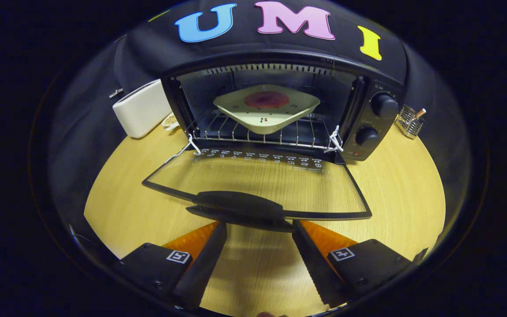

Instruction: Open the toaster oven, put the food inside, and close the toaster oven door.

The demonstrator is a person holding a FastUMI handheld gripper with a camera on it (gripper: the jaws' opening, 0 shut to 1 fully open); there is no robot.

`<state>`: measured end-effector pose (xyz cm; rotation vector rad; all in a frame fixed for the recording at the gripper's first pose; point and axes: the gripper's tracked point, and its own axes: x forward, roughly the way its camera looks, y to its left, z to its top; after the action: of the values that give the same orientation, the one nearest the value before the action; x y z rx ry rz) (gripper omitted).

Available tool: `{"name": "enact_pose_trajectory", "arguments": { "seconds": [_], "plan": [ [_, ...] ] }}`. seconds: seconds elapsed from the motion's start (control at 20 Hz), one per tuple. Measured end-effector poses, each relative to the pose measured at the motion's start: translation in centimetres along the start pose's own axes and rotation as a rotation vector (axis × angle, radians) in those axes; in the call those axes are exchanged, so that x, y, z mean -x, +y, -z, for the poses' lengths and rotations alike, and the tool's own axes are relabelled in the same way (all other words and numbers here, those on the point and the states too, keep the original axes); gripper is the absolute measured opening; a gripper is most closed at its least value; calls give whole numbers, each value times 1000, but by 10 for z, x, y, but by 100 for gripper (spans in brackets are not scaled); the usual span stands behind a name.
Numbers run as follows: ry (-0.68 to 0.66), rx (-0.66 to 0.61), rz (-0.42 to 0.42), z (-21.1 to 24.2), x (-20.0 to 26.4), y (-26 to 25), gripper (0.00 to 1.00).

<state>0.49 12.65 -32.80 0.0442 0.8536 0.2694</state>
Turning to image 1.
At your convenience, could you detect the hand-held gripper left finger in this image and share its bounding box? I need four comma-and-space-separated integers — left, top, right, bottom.
113, 220, 228, 310

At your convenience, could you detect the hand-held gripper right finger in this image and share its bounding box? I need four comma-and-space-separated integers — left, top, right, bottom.
291, 220, 412, 308

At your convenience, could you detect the glass toaster oven door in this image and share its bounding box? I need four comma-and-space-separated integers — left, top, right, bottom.
141, 147, 373, 233

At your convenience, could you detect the cream square plate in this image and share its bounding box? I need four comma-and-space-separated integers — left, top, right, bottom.
213, 84, 321, 135

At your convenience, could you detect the black toaster oven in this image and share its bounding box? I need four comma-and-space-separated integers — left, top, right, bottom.
141, 49, 406, 233

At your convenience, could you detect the round pink food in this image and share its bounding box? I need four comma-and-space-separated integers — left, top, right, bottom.
244, 91, 290, 109

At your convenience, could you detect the white toaster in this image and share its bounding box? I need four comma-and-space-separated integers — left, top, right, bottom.
112, 79, 173, 139

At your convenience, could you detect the metal wire oven rack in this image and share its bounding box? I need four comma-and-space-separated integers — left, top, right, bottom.
187, 112, 344, 153

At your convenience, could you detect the metal wire basket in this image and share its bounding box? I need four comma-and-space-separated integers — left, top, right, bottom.
395, 104, 425, 138

